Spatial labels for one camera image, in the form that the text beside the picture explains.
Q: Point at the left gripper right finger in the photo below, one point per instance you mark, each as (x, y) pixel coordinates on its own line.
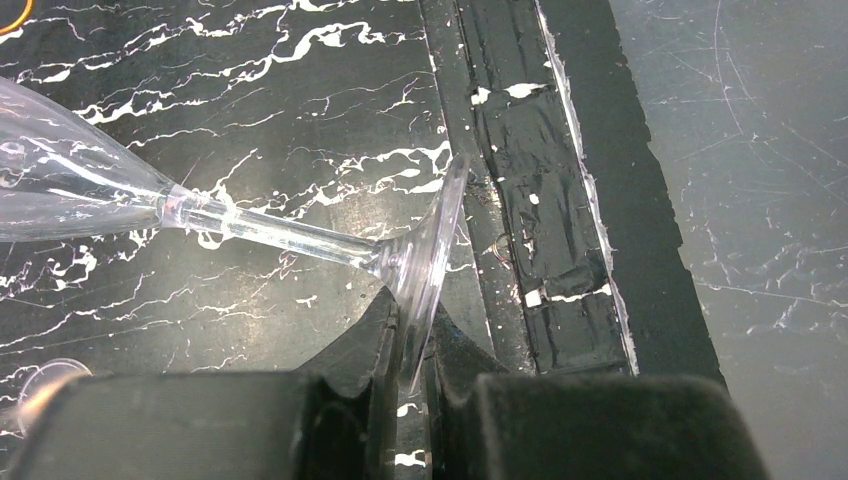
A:
(486, 422)

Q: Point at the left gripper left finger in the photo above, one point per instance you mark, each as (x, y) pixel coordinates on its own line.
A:
(331, 418)

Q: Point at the clear champagne flute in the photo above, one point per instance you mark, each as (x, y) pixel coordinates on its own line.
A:
(63, 178)
(41, 386)

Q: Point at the gold wire glass rack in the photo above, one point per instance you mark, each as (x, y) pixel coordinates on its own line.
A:
(14, 13)

